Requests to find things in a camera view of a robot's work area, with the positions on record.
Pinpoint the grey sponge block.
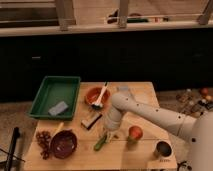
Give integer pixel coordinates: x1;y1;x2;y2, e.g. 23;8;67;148
48;101;68;116

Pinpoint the green plastic tray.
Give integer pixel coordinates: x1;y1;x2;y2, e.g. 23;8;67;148
29;76;81;120

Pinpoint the brown grape bunch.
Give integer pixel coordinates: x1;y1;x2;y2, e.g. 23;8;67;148
36;131;51;160

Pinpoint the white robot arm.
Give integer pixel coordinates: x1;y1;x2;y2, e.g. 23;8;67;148
104;92;213;171

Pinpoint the black stand pole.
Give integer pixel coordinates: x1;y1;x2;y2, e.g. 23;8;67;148
4;127;20;171

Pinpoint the green pepper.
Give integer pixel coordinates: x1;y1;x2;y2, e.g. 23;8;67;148
93;135;107;151

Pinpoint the wooden railing frame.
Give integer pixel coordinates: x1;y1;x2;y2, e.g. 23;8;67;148
0;0;213;37

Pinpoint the white handled brush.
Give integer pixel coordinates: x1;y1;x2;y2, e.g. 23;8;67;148
92;83;108;109

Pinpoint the wooden spoon handle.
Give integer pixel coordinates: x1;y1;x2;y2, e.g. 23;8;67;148
53;122;64;136

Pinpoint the pile of toys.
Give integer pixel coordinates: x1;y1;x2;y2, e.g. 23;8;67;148
176;88;213;118

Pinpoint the dark red bowl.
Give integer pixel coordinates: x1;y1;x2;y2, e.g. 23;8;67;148
50;130;77;159

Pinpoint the orange bowl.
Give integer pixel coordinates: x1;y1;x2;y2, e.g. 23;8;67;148
84;87;110;106

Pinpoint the red green apple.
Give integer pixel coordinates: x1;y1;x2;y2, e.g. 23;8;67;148
128;126;143;141

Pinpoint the dark wooden block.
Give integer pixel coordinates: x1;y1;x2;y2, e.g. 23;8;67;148
81;113;102;130

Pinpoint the metal cup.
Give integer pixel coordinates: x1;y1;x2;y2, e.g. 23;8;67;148
154;141;172;158

